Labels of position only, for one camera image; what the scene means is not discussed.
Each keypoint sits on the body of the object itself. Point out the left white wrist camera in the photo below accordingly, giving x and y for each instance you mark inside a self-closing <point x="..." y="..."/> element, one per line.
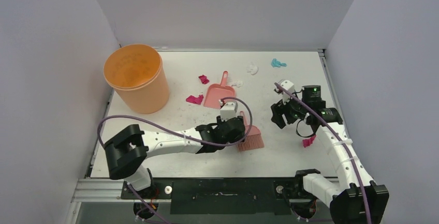
<point x="228" y="110"/>

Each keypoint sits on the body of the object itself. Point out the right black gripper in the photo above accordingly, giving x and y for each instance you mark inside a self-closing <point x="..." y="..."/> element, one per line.
<point x="280" y="113"/>

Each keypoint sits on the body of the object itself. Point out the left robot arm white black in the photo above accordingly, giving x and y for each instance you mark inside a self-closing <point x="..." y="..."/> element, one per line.
<point x="129" y="148"/>

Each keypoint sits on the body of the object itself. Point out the pink plastic dustpan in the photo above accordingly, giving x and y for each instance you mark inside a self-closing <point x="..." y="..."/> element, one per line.
<point x="217" y="91"/>

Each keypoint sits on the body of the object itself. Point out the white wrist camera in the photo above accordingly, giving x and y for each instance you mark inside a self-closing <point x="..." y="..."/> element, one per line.
<point x="228" y="110"/>
<point x="287" y="86"/>

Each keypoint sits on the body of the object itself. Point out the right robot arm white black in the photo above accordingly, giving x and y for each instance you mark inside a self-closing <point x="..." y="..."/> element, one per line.
<point x="356" y="198"/>

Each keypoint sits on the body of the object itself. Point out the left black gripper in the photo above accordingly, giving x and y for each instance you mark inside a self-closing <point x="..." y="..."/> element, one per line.
<point x="237" y="139"/>

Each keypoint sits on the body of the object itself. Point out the pink hand brush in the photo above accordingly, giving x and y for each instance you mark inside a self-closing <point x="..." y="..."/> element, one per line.
<point x="253" y="140"/>

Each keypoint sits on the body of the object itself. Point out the teal paper scrap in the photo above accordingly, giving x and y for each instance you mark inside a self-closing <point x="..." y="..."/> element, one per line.
<point x="278" y="64"/>

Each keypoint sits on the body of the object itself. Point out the magenta paper scrap by bucket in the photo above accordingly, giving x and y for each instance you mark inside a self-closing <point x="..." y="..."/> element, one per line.
<point x="195" y="99"/>

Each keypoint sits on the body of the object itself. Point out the white paper scrap upper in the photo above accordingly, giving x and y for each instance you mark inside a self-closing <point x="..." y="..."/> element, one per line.
<point x="252" y="69"/>

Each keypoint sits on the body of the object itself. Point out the orange plastic bucket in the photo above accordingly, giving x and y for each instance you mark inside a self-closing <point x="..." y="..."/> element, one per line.
<point x="137" y="75"/>

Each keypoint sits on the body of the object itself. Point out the white paper scrap by dustpan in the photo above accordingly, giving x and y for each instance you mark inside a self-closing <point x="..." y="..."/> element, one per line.
<point x="237" y="84"/>

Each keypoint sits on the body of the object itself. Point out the magenta paper scrap upper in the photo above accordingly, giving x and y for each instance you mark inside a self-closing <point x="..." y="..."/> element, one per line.
<point x="203" y="79"/>

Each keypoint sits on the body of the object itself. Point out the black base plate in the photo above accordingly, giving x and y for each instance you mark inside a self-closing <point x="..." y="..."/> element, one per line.
<point x="203" y="206"/>

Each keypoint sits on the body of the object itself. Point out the magenta paper scrap right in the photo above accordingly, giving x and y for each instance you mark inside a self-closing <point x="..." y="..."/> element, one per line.
<point x="308" y="141"/>

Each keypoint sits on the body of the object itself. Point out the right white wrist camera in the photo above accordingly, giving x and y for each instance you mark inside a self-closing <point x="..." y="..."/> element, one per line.
<point x="287" y="86"/>

